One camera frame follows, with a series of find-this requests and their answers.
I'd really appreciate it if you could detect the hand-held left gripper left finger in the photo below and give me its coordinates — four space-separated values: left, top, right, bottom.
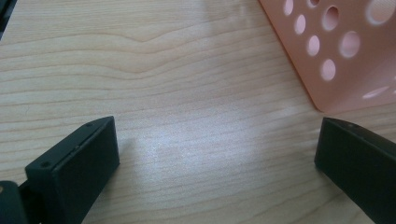
24 115 121 224

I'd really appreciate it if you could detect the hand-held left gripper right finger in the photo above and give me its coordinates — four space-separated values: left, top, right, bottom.
314 117 396 224

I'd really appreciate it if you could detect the pink plastic basket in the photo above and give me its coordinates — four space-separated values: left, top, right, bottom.
258 0 396 114

